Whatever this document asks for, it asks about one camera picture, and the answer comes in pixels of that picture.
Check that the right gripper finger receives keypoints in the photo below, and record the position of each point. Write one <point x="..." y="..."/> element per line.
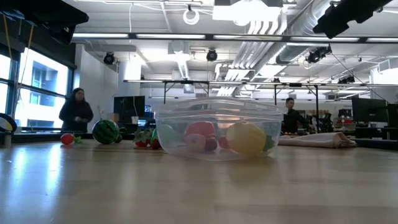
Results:
<point x="337" y="12"/>
<point x="337" y="29"/>

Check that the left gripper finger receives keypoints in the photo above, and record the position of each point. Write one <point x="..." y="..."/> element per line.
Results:
<point x="68" y="15"/>
<point x="63" y="34"/>

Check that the striped green watermelon toy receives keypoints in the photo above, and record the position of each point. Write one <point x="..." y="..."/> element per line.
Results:
<point x="105" y="132"/>

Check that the black blackberry toy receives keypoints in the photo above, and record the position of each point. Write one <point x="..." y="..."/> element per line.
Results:
<point x="119" y="138"/>

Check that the clear plastic container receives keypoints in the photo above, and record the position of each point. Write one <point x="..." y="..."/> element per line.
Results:
<point x="217" y="104"/>

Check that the green apple toy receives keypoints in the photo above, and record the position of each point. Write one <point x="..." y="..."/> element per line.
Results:
<point x="167" y="135"/>

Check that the large red tomato toy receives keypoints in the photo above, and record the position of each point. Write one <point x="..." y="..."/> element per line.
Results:
<point x="200" y="130"/>

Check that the pale pink peach toy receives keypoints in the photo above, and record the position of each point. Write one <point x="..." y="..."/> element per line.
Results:
<point x="195" y="143"/>

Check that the large window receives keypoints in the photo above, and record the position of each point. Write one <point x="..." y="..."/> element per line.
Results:
<point x="40" y="93"/>

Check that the person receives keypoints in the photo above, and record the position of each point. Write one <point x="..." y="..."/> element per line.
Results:
<point x="76" y="112"/>
<point x="292" y="119"/>

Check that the black computer monitor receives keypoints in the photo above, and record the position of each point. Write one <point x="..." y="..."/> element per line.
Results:
<point x="129" y="105"/>
<point x="369" y="110"/>

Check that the overhead light beam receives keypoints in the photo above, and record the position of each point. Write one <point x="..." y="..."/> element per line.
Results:
<point x="248" y="37"/>

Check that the small round red toy fruit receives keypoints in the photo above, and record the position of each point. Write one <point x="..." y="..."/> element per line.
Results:
<point x="66" y="138"/>

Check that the green star leaf piece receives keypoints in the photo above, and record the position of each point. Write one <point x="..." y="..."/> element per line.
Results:
<point x="77" y="140"/>

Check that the pale pink folded towel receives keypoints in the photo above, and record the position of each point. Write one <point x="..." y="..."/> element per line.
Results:
<point x="317" y="140"/>

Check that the black hanging camera rig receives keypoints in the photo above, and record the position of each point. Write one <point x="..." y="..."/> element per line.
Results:
<point x="317" y="54"/>
<point x="346" y="79"/>

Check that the silver ceiling duct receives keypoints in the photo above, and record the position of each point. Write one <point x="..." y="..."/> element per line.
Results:
<point x="298" y="28"/>

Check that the black ceiling camera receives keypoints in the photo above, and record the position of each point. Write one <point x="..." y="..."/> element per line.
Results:
<point x="211" y="55"/>
<point x="109" y="58"/>

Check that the small grey post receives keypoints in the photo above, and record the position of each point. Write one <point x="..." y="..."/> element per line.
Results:
<point x="7" y="140"/>

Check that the black background workstation frame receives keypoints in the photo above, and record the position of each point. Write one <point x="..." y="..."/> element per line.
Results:
<point x="186" y="82"/>

